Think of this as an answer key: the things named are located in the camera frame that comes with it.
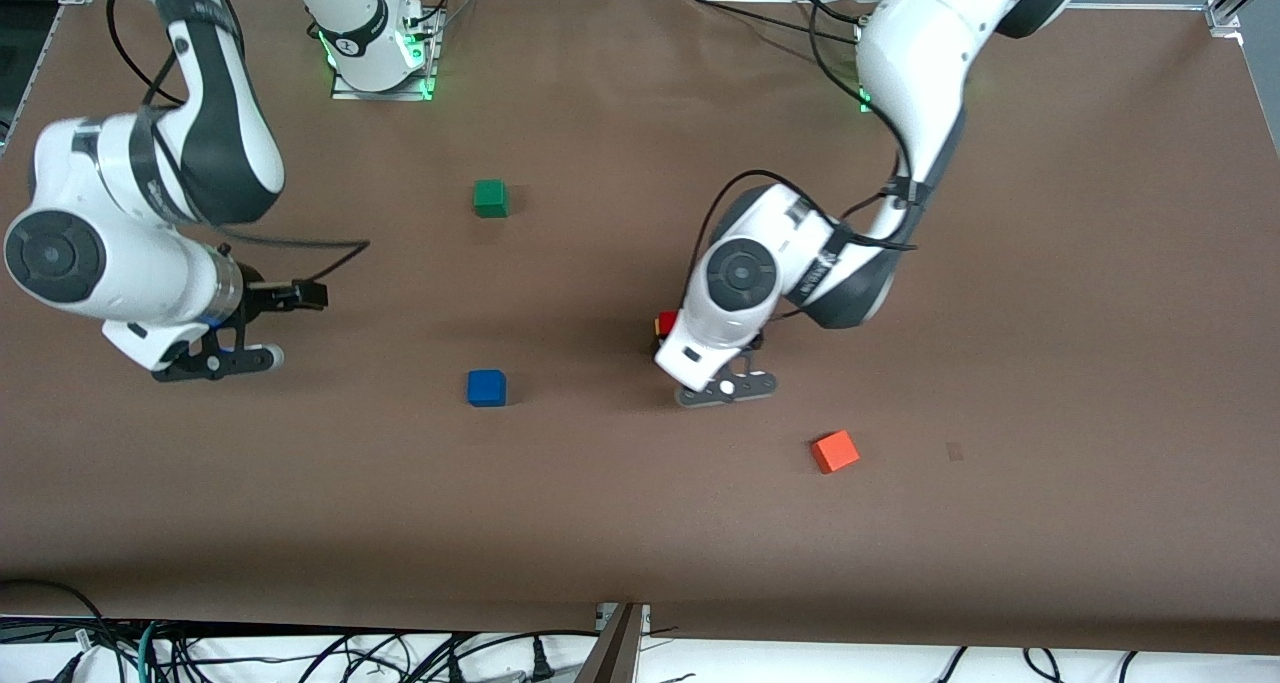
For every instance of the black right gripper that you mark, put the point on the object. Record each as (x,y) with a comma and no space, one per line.
(262,298)

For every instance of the red cube block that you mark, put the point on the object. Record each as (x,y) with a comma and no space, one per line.
(670,321)

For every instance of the blue cube block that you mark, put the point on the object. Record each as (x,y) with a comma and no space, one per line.
(486,388)

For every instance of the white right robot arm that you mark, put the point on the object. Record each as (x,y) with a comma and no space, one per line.
(130,263)

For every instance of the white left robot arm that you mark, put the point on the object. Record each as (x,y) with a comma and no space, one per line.
(920,63)

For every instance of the brown table cover mat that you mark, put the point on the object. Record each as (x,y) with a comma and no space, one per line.
(640,523)

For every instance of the green cube block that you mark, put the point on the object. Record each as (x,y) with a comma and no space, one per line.
(490,199)

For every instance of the orange cube block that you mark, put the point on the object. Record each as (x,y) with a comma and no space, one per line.
(835,452)

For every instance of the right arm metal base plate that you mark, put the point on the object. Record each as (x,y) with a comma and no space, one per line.
(432,63)

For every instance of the silver metal edge bracket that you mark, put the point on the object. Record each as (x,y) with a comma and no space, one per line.
(604,615)

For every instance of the dark camera support pole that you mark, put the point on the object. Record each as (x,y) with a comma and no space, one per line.
(612,658)

